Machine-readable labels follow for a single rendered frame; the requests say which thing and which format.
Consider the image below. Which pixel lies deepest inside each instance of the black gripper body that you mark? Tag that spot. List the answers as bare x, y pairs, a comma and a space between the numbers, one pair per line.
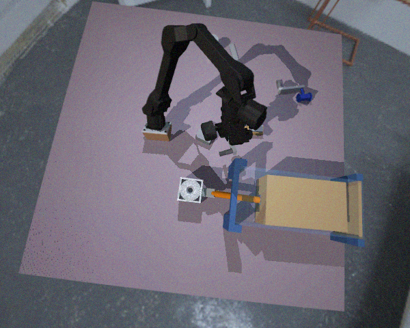
209, 129

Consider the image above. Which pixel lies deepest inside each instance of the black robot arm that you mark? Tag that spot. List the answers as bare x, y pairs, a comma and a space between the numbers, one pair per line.
235, 76

